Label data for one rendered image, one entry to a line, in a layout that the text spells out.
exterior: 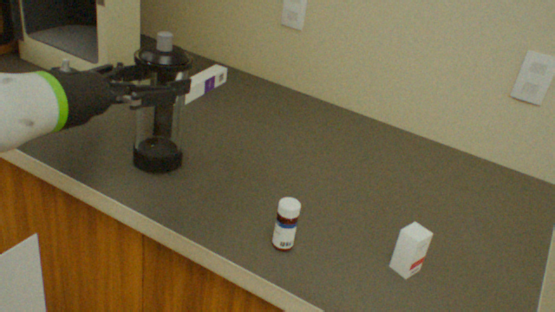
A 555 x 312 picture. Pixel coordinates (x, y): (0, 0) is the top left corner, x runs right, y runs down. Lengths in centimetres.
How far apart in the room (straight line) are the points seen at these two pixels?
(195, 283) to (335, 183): 36
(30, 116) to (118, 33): 61
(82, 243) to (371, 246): 61
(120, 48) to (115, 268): 53
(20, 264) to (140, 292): 63
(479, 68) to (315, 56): 44
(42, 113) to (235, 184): 43
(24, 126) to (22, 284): 27
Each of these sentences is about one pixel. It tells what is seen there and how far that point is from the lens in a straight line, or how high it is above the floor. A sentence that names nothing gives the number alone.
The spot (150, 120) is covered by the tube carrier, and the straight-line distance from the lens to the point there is 105.
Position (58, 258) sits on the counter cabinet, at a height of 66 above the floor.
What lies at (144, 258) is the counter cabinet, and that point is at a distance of 111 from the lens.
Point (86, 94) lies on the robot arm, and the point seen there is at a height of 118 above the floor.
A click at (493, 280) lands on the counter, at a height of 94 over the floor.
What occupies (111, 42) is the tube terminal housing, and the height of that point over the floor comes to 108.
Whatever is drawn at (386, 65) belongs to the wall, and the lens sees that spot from 144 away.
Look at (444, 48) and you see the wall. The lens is 138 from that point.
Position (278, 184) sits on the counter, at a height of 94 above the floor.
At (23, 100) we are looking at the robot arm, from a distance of 79.
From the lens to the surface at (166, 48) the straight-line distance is 102.
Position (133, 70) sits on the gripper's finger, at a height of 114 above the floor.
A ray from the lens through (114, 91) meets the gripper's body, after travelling 92.
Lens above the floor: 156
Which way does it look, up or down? 31 degrees down
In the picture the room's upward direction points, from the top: 9 degrees clockwise
